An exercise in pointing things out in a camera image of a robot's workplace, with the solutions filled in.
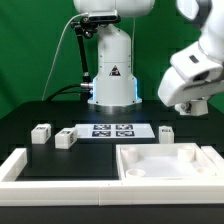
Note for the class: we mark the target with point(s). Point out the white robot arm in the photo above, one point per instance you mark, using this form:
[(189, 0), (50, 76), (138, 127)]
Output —
[(115, 86)]

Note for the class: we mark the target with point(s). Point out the white U-shaped fence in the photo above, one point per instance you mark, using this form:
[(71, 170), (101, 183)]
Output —
[(130, 191)]

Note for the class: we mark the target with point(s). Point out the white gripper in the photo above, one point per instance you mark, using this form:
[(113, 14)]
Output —
[(174, 90)]

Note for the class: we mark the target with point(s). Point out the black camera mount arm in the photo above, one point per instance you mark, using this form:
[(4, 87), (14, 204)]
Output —
[(82, 50)]

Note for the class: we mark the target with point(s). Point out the grey camera on mount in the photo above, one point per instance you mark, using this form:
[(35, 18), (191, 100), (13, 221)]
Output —
[(103, 16)]

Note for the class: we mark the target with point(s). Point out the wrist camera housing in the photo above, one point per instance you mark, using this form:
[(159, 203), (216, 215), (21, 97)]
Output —
[(194, 66)]

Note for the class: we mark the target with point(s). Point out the white square tabletop part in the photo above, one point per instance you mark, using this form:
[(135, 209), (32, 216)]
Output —
[(163, 161)]

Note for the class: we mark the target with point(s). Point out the white sheet with tags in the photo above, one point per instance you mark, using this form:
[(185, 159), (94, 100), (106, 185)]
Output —
[(112, 131)]

